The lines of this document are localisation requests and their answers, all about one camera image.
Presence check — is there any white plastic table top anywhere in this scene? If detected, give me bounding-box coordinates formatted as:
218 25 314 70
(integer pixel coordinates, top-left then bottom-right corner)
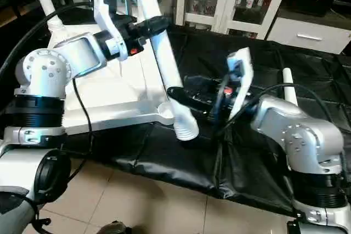
46 22 177 137

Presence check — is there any black work mat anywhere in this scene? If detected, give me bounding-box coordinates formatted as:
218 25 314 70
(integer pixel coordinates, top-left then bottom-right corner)
0 6 351 218

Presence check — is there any white glass door cabinet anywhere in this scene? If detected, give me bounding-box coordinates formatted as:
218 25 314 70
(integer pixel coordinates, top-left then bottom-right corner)
174 0 297 41

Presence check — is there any white drawer unit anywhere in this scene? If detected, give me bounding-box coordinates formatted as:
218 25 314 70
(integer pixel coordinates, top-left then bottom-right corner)
265 17 351 55

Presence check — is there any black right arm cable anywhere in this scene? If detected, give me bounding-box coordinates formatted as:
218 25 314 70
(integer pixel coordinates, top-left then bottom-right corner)
212 78 302 141

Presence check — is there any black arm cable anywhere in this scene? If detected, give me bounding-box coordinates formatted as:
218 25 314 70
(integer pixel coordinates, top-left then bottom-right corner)
0 2 97 98
212 78 302 141

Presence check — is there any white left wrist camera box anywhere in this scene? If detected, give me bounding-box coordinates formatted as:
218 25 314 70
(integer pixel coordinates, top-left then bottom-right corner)
92 0 131 62

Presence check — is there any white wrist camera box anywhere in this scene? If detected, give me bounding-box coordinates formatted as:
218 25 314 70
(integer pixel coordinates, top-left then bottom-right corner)
226 47 255 123
92 0 131 62

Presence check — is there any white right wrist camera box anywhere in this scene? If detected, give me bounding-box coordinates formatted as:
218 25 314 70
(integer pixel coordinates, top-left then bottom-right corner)
226 47 255 123

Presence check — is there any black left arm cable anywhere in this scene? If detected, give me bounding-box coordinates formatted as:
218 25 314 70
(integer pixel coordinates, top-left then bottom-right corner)
0 2 97 98

